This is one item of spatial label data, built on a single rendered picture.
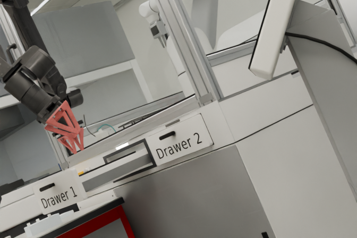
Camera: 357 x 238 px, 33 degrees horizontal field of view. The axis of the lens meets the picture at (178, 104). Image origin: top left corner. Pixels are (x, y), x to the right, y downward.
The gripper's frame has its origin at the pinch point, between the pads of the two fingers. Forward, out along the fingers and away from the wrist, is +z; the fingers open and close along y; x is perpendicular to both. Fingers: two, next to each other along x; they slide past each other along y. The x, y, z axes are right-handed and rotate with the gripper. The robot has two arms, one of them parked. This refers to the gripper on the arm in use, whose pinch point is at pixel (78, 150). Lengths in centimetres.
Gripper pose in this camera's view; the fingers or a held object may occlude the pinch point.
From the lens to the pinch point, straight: 217.0
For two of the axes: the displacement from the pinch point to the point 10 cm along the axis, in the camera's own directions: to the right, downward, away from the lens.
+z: 4.3, 9.0, 0.1
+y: 6.4, -3.1, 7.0
